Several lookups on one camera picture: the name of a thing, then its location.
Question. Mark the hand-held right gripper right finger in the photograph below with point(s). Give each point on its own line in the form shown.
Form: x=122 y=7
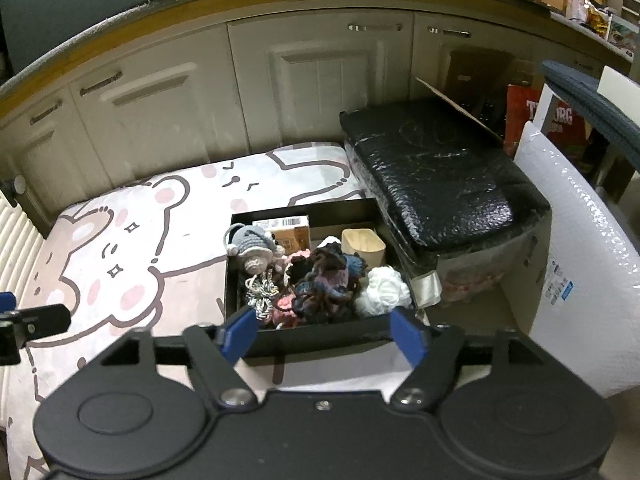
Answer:
x=409 y=336

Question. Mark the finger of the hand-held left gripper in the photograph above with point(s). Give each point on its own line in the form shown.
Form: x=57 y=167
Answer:
x=6 y=301
x=45 y=324

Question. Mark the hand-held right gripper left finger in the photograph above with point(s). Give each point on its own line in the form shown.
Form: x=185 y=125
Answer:
x=240 y=334

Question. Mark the white yarn ball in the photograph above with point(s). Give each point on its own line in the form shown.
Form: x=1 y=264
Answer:
x=382 y=290

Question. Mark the black box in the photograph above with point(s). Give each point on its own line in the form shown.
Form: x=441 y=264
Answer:
x=320 y=335

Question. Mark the grey crochet toy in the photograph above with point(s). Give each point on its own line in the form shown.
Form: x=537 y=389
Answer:
x=250 y=240

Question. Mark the dark crochet pouch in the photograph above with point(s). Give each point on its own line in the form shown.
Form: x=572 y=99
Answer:
x=325 y=280

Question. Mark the yellow tissue packet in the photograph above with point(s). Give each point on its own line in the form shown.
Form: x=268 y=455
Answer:
x=287 y=232

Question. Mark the cream ribbed suitcase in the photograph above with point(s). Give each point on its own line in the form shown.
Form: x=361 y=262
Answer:
x=17 y=230

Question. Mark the bear print blanket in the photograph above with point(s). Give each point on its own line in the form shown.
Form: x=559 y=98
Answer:
x=165 y=240

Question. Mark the black wrapped package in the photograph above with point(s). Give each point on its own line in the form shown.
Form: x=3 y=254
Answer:
x=440 y=175

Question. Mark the white bubble wrap mailer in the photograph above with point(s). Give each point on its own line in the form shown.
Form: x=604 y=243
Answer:
x=585 y=260

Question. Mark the cream kitchen cabinet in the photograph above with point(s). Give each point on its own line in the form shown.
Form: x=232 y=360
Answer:
x=200 y=110

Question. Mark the red Tuborg carton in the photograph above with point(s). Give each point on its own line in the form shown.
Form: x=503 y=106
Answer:
x=517 y=115

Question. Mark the brown cardboard box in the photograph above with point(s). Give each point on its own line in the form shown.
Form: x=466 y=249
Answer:
x=475 y=72

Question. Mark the grey cushioned white chair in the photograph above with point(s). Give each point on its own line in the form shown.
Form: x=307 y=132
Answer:
x=585 y=92

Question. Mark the grey countertop with wood edge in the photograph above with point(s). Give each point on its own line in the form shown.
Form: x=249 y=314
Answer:
x=100 y=5

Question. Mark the pile of colourful snack packets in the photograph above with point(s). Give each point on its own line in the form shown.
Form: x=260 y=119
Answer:
x=600 y=15

